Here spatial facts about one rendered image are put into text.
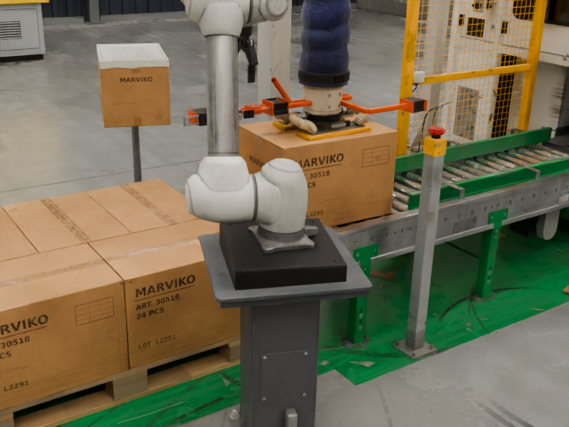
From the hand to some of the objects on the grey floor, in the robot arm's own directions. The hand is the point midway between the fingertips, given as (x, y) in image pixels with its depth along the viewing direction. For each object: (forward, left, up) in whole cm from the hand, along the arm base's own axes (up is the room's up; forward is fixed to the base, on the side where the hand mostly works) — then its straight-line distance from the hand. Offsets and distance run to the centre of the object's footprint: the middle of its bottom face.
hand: (242, 76), depth 300 cm
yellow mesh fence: (+75, -173, -121) cm, 225 cm away
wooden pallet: (+11, +64, -125) cm, 141 cm away
